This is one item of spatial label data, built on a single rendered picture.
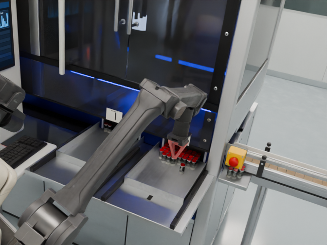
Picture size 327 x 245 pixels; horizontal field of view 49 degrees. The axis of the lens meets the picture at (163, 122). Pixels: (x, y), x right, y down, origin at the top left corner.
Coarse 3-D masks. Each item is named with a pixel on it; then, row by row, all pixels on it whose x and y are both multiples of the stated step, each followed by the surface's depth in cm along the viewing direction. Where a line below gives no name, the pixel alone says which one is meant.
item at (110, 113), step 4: (108, 108) 170; (108, 112) 170; (112, 112) 169; (116, 112) 168; (120, 112) 168; (108, 116) 171; (112, 116) 170; (116, 116) 169; (120, 116) 168; (112, 120) 171; (116, 120) 170; (120, 120) 169
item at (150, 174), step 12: (156, 144) 172; (144, 156) 161; (156, 156) 169; (132, 168) 152; (144, 168) 159; (156, 168) 160; (168, 168) 161; (204, 168) 161; (132, 180) 146; (144, 180) 151; (156, 180) 152; (168, 180) 153; (180, 180) 154; (192, 180) 155; (156, 192) 143; (168, 192) 140; (180, 192) 147; (180, 204) 140
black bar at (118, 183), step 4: (124, 176) 149; (120, 180) 146; (116, 184) 144; (120, 184) 146; (112, 188) 141; (116, 188) 143; (108, 192) 138; (112, 192) 141; (104, 196) 136; (108, 196) 138; (104, 200) 136
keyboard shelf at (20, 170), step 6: (48, 144) 181; (42, 150) 175; (48, 150) 176; (36, 156) 170; (42, 156) 172; (24, 162) 165; (30, 162) 165; (18, 168) 161; (24, 168) 161; (18, 174) 157
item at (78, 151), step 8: (96, 128) 184; (80, 136) 172; (88, 136) 177; (96, 136) 178; (104, 136) 179; (72, 144) 167; (80, 144) 170; (88, 144) 171; (96, 144) 172; (136, 144) 171; (56, 152) 157; (64, 152) 162; (72, 152) 163; (80, 152) 164; (88, 152) 165; (128, 152) 165; (72, 160) 155; (80, 160) 153; (120, 160) 159
